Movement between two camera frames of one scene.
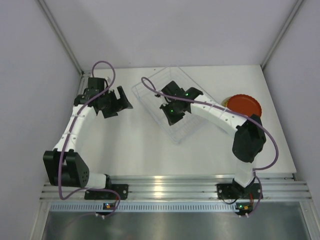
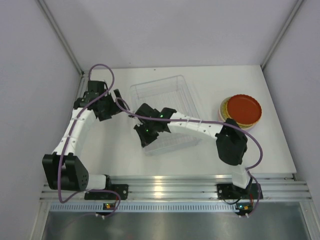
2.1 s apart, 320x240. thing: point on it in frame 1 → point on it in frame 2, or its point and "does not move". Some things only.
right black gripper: [172, 120] → [145, 139]
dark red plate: [244, 104] does not move
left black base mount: [122, 190] does not move
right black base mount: [236, 190] does not move
